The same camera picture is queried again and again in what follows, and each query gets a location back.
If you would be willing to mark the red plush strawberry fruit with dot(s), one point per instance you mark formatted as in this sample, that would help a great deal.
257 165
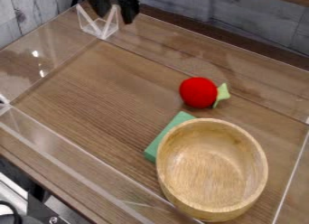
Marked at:
199 92

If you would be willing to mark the black clamp under table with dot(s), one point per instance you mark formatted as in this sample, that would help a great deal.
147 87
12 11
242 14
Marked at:
39 214

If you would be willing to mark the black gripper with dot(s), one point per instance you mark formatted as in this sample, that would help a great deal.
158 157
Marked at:
130 8

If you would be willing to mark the wooden bowl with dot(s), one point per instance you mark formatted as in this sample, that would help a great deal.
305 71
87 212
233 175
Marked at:
211 169

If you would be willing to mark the clear acrylic enclosure wall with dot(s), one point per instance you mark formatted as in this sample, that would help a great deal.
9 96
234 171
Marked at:
88 101

